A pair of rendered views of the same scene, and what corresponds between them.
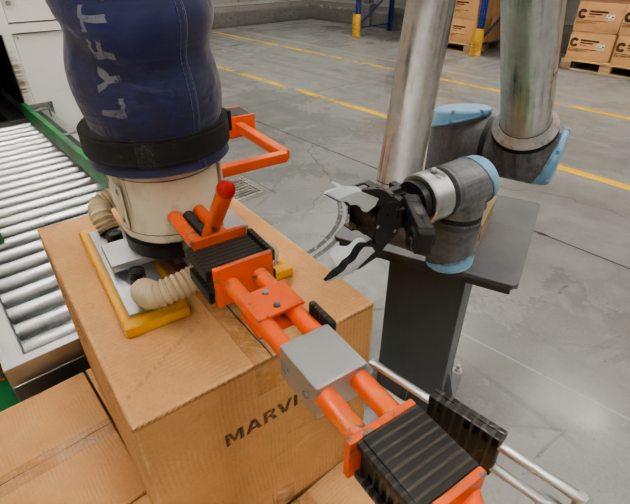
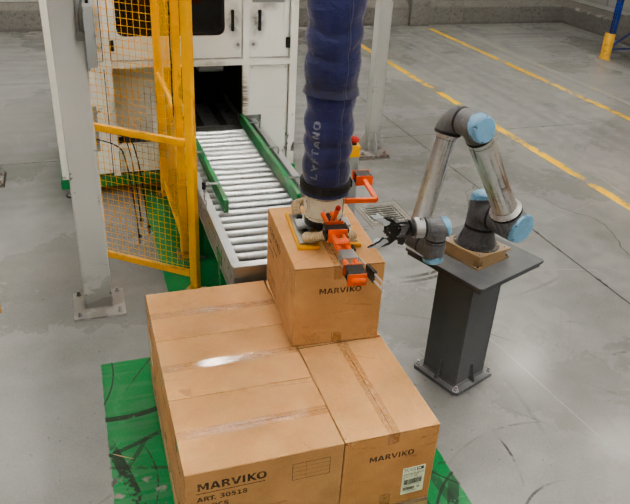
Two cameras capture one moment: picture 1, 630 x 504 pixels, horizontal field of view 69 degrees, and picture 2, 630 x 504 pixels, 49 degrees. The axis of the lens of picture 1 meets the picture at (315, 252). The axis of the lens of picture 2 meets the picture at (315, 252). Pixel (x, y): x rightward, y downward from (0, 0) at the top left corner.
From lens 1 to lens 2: 2.31 m
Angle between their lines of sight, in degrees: 18
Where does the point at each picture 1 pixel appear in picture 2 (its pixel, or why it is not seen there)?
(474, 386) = (494, 383)
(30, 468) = (240, 304)
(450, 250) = (428, 253)
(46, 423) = (246, 293)
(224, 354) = (326, 261)
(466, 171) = (434, 221)
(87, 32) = (312, 156)
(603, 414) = (576, 423)
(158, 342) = (306, 253)
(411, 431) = (357, 266)
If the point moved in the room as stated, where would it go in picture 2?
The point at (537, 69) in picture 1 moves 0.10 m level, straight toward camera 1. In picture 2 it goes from (490, 185) to (477, 191)
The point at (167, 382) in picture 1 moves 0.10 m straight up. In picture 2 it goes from (307, 263) to (308, 242)
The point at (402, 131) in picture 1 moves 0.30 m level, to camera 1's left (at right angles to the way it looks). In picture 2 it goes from (421, 200) to (357, 187)
